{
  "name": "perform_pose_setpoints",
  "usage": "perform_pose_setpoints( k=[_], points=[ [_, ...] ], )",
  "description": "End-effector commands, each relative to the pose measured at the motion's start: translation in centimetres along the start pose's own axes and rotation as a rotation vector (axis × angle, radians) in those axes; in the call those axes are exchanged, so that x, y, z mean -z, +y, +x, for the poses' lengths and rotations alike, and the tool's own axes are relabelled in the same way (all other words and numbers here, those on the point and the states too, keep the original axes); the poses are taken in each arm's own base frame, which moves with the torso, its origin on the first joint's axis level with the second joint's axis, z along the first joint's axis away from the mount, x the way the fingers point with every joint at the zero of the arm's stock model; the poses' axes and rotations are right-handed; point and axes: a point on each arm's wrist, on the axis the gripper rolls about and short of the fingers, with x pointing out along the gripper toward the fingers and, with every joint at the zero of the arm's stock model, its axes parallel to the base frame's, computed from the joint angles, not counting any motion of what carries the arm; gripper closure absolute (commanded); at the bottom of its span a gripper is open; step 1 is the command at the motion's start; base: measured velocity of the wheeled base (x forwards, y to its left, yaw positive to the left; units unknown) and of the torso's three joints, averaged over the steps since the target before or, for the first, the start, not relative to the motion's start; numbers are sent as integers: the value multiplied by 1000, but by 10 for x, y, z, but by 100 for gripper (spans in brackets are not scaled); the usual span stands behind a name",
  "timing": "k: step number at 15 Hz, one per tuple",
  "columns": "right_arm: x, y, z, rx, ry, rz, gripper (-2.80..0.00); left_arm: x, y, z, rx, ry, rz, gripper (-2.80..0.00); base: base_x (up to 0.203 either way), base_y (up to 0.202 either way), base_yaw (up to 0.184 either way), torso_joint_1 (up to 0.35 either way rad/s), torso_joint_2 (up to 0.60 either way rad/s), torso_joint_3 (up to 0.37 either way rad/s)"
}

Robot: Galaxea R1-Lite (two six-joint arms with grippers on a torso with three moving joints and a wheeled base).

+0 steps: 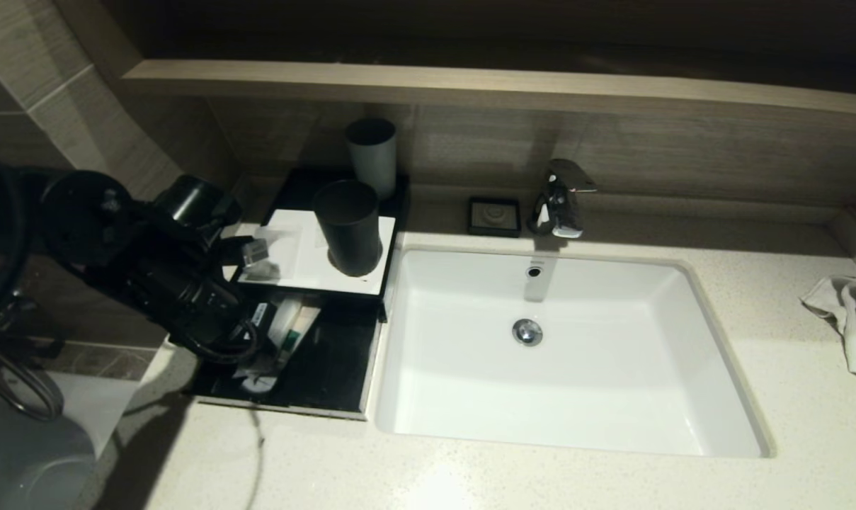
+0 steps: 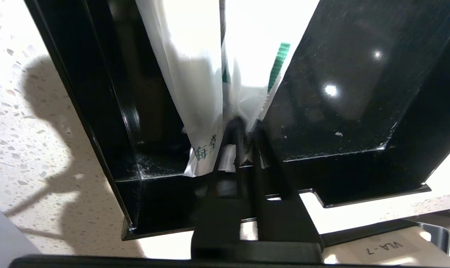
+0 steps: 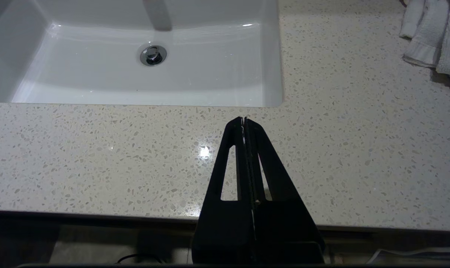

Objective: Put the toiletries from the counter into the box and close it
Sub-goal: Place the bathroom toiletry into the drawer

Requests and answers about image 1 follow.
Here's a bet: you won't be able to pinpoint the chrome sink drain stopper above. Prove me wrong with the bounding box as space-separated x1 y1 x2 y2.
511 319 543 347

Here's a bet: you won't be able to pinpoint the black tumbler cup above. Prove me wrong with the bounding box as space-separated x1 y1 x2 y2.
312 179 384 278

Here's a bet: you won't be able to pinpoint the chrome sink faucet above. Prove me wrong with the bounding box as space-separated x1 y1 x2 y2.
527 160 597 239

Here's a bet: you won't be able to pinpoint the toothpaste packet with green label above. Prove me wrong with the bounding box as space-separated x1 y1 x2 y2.
278 305 322 370

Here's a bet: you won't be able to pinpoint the chrome shower hose fixture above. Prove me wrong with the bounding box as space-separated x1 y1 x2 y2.
0 287 66 423

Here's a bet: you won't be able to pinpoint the white ribbed tray mat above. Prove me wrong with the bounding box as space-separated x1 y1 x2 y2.
236 210 397 295

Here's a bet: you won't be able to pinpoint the black amenity tray box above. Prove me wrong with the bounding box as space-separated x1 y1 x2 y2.
227 166 411 307

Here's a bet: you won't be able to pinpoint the wooden wall shelf ledge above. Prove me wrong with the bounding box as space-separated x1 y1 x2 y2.
123 62 856 120

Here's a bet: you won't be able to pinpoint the grey tumbler cup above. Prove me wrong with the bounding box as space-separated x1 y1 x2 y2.
346 118 398 203

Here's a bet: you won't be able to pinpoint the black square soap dish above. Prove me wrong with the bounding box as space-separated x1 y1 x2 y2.
467 198 521 238

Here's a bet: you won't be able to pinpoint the white rectangular sink basin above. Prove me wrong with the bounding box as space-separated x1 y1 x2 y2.
375 245 775 458

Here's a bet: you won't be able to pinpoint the white bathtub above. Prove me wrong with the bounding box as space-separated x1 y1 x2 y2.
0 372 142 510

